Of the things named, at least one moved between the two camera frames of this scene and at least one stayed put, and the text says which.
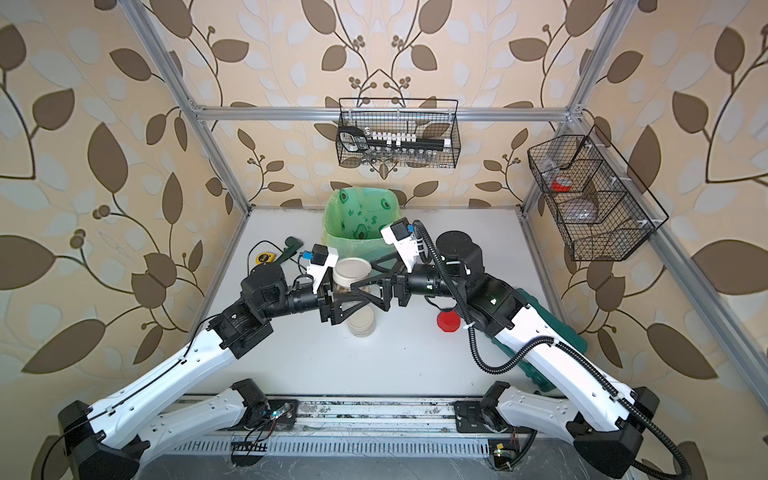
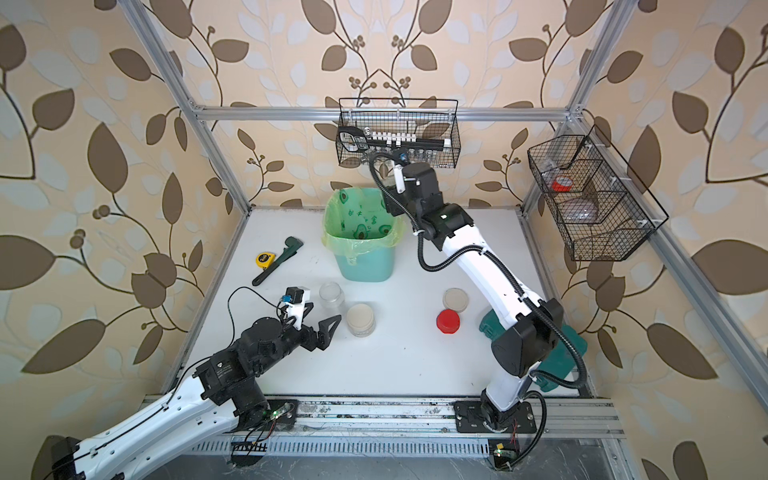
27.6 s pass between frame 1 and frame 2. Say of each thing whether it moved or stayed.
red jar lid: stayed
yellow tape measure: stayed
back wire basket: stayed
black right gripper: moved
